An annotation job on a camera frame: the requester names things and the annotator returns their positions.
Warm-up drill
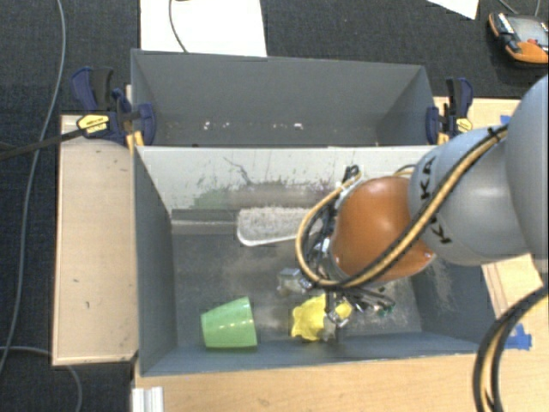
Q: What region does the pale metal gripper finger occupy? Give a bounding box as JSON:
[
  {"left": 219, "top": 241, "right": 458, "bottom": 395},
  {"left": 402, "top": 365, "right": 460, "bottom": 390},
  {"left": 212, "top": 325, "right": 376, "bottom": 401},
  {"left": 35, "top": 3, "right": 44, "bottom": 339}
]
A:
[{"left": 329, "top": 312, "right": 349, "bottom": 346}]

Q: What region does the yellow crumpled cloth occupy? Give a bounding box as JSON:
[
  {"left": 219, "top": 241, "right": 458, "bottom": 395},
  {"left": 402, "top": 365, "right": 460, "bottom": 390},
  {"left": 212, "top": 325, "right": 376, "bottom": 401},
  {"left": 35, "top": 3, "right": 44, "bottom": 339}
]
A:
[{"left": 291, "top": 294, "right": 353, "bottom": 342}]

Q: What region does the small silver-grey block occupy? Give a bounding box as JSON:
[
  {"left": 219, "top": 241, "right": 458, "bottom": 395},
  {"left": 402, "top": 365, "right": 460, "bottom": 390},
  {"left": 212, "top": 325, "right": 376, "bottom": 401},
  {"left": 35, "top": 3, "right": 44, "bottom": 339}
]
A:
[{"left": 276, "top": 267, "right": 311, "bottom": 297}]

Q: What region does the white scrubbing brush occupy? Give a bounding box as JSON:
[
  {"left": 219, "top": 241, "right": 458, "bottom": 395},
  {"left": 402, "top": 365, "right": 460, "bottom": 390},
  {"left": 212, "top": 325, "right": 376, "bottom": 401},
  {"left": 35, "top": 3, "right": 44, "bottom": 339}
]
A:
[{"left": 235, "top": 206, "right": 323, "bottom": 248}]

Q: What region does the green plastic cup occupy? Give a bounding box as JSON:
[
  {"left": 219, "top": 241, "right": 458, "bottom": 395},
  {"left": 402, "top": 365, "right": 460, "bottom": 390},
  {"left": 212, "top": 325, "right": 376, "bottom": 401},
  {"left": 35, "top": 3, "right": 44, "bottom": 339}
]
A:
[{"left": 200, "top": 295, "right": 259, "bottom": 351}]

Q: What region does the grey metal bin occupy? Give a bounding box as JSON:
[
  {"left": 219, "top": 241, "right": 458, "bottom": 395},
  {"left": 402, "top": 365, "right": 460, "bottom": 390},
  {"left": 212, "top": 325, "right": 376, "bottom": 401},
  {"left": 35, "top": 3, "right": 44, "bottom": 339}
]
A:
[{"left": 130, "top": 48, "right": 491, "bottom": 378}]

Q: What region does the pale wood board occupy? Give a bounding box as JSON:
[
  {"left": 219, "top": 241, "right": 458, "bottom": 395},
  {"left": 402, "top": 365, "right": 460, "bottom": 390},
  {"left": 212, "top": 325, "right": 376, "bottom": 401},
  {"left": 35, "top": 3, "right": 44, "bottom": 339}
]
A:
[{"left": 51, "top": 113, "right": 141, "bottom": 367}]

